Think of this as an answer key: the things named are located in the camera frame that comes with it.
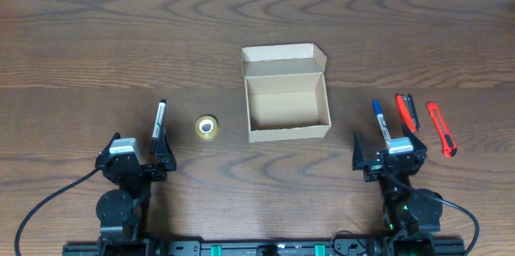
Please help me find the open cardboard box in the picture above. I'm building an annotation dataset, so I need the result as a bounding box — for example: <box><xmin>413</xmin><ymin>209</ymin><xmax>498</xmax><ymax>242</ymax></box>
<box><xmin>241</xmin><ymin>43</ymin><xmax>332</xmax><ymax>142</ymax></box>

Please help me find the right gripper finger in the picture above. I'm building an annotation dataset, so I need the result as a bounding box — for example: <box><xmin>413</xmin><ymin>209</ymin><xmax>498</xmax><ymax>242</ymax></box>
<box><xmin>402</xmin><ymin>123</ymin><xmax>427</xmax><ymax>154</ymax></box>
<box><xmin>352</xmin><ymin>131</ymin><xmax>365</xmax><ymax>171</ymax></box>

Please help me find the red utility knife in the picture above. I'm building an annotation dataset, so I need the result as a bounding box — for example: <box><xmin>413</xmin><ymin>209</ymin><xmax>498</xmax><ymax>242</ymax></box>
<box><xmin>426</xmin><ymin>101</ymin><xmax>457</xmax><ymax>158</ymax></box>

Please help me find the black mounting rail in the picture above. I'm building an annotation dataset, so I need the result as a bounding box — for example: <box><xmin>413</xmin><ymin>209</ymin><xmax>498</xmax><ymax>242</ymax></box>
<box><xmin>62</xmin><ymin>237</ymin><xmax>465</xmax><ymax>256</ymax></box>

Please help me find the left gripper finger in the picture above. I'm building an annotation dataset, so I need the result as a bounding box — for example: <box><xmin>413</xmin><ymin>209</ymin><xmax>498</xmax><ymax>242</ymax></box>
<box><xmin>154</xmin><ymin>127</ymin><xmax>176</xmax><ymax>170</ymax></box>
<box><xmin>101</xmin><ymin>132</ymin><xmax>121</xmax><ymax>155</ymax></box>

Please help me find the blue marker pen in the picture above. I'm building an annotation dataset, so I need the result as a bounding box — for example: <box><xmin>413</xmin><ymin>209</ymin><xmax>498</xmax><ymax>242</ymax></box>
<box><xmin>373</xmin><ymin>100</ymin><xmax>391</xmax><ymax>142</ymax></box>

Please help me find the black marker pen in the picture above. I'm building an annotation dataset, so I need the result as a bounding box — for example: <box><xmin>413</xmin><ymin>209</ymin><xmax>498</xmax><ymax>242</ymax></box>
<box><xmin>150</xmin><ymin>99</ymin><xmax>167</xmax><ymax>153</ymax></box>

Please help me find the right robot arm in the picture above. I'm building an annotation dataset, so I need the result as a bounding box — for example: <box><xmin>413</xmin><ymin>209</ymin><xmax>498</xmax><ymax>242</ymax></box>
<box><xmin>352</xmin><ymin>125</ymin><xmax>443</xmax><ymax>255</ymax></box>

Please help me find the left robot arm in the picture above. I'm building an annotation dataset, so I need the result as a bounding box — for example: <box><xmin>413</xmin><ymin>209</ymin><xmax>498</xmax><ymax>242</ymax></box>
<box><xmin>95</xmin><ymin>127</ymin><xmax>177</xmax><ymax>255</ymax></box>

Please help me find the red stapler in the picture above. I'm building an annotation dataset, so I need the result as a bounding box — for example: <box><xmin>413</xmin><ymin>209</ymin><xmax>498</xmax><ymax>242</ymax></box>
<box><xmin>394</xmin><ymin>94</ymin><xmax>420</xmax><ymax>132</ymax></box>

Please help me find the yellow tape roll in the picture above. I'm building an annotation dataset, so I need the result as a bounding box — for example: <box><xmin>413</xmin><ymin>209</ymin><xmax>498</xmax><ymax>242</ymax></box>
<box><xmin>196</xmin><ymin>115</ymin><xmax>218</xmax><ymax>139</ymax></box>

